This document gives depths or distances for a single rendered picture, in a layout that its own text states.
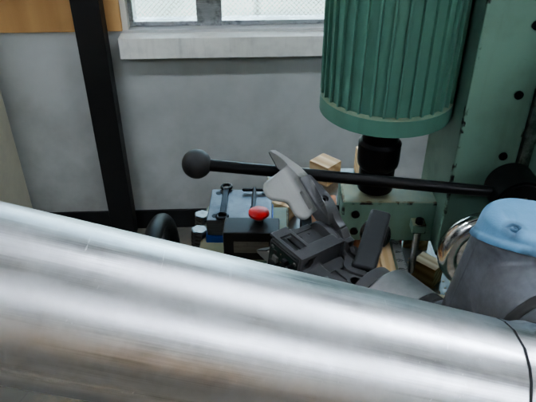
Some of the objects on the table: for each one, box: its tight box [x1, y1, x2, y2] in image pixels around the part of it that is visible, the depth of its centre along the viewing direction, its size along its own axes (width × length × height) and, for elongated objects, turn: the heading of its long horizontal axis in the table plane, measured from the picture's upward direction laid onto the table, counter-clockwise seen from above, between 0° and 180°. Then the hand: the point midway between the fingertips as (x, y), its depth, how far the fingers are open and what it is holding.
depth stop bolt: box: [408, 217, 427, 274], centre depth 86 cm, size 2×2×10 cm
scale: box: [391, 240, 408, 273], centre depth 89 cm, size 50×1×1 cm, turn 179°
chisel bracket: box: [337, 179, 437, 241], centre depth 88 cm, size 7×14×8 cm, turn 89°
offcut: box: [309, 153, 341, 187], centre depth 113 cm, size 4×4×4 cm
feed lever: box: [182, 149, 536, 203], centre depth 68 cm, size 36×5×32 cm
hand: (267, 201), depth 73 cm, fingers closed on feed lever, 14 cm apart
